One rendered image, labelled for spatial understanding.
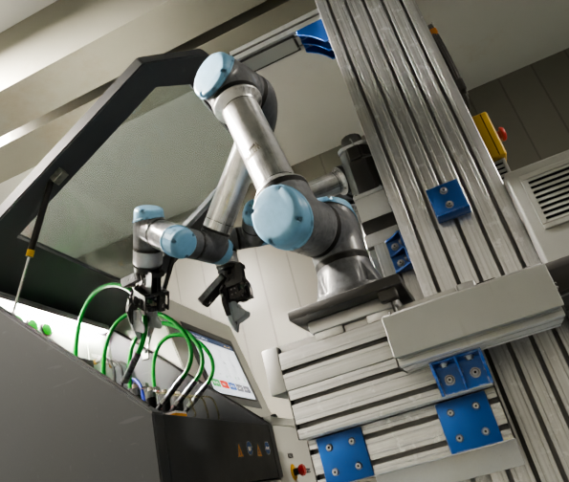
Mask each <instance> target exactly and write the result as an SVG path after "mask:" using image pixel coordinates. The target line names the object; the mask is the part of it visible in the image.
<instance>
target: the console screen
mask: <svg viewBox="0 0 569 482"><path fill-rule="evenodd" d="M180 322H181V324H182V326H183V327H184V328H185V329H187V331H188V332H190V333H191V334H192V335H193V336H194V337H195V338H196V339H198V340H200V341H201V342H202V343H203V344H204V345H205V346H206V347H207V348H208V349H209V351H210V353H211V354H212V356H213V358H214V362H215V372H214V376H213V379H212V381H211V382H210V384H209V386H210V387H212V388H214V389H215V390H217V391H219V392H220V393H222V394H224V395H225V396H227V397H229V398H230V399H232V400H234V401H235V402H237V403H238V404H240V405H243V406H249V407H255V408H261V409H262V406H261V404H260V403H259V401H258V399H257V397H256V394H255V392H254V390H253V388H252V385H251V383H250V380H249V378H248V376H247V374H246V372H245V370H244V368H243V365H242V363H241V361H240V360H239V358H238V356H237V354H236V351H235V349H234V347H233V345H232V343H231V341H230V340H226V339H223V338H221V337H218V336H216V335H214V334H211V333H210V332H207V331H205V330H202V329H200V328H197V327H195V326H192V325H190V324H187V323H185V322H182V321H180ZM191 343H192V346H193V354H194V356H195V358H196V361H197V362H198V364H199V367H200V355H199V351H198V349H197V347H196V345H195V344H194V342H193V341H191ZM202 349H203V348H202ZM203 351H204V355H205V367H204V371H203V373H202V374H203V376H204V378H205V381H207V379H208V376H209V374H210V360H209V358H208V355H207V353H206V352H205V350H204V349H203Z"/></svg>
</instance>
